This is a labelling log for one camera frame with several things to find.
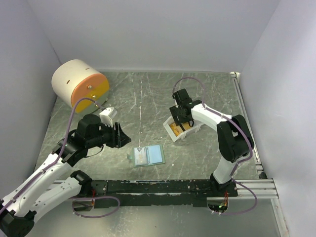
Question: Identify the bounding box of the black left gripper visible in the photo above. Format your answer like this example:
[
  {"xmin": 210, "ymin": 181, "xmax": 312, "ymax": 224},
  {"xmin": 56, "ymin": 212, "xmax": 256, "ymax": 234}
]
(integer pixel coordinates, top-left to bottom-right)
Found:
[{"xmin": 86, "ymin": 119, "xmax": 132, "ymax": 148}]

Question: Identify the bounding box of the green card holder wallet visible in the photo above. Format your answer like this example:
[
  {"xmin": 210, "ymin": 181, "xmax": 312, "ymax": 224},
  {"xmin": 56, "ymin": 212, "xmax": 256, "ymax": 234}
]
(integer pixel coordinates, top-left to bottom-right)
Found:
[{"xmin": 127, "ymin": 145, "xmax": 165, "ymax": 167}]

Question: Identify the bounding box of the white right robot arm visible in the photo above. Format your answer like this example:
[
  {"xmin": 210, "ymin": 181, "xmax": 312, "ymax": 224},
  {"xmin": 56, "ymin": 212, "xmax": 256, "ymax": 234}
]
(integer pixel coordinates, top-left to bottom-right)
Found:
[{"xmin": 163, "ymin": 89, "xmax": 254, "ymax": 197}]

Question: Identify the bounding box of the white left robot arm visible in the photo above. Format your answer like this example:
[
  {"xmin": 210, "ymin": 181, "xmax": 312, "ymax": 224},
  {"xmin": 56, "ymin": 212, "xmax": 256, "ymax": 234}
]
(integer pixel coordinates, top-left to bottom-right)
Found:
[{"xmin": 0, "ymin": 114, "xmax": 131, "ymax": 237}]

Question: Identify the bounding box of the stack of cards in tray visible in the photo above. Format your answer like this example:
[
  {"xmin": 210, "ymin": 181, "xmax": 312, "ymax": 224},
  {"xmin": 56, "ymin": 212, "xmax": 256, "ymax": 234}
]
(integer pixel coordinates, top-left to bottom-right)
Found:
[{"xmin": 169, "ymin": 122, "xmax": 192, "ymax": 137}]

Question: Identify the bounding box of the white plastic card tray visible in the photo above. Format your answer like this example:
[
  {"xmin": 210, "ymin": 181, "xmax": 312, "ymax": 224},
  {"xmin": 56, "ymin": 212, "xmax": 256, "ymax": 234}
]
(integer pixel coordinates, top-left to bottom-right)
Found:
[{"xmin": 163, "ymin": 116, "xmax": 203, "ymax": 143}]

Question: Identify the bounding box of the round white drawer cabinet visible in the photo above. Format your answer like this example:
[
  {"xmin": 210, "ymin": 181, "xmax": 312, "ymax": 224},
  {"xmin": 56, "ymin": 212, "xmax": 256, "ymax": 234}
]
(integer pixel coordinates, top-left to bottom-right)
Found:
[{"xmin": 51, "ymin": 59, "xmax": 110, "ymax": 115}]

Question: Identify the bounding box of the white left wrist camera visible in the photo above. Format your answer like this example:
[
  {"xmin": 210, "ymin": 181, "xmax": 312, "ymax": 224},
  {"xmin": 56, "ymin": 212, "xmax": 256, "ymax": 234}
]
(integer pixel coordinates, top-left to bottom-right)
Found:
[{"xmin": 99, "ymin": 107, "xmax": 118, "ymax": 127}]

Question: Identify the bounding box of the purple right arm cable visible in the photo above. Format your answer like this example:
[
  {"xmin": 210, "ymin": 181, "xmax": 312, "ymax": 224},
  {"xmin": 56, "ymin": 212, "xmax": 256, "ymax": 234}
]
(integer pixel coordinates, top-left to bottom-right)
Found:
[{"xmin": 172, "ymin": 77, "xmax": 254, "ymax": 178}]

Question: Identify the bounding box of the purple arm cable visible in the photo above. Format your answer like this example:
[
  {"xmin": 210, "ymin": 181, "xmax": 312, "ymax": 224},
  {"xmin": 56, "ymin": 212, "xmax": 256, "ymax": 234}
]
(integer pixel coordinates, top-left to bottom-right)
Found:
[
  {"xmin": 0, "ymin": 97, "xmax": 104, "ymax": 218},
  {"xmin": 172, "ymin": 77, "xmax": 254, "ymax": 178}
]

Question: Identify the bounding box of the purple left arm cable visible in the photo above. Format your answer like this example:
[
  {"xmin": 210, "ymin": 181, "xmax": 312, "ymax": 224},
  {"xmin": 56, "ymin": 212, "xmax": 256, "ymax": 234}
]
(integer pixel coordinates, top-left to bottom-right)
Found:
[{"xmin": 0, "ymin": 97, "xmax": 104, "ymax": 218}]

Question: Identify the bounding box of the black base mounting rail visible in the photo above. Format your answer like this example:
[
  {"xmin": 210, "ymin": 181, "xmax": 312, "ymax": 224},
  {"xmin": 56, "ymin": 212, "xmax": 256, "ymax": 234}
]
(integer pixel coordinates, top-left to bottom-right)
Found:
[{"xmin": 61, "ymin": 179, "xmax": 239, "ymax": 209}]

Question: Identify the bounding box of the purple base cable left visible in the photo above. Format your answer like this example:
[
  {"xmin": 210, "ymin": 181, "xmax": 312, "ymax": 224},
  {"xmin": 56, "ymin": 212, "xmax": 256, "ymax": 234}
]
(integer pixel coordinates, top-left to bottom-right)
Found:
[{"xmin": 66, "ymin": 196, "xmax": 121, "ymax": 219}]

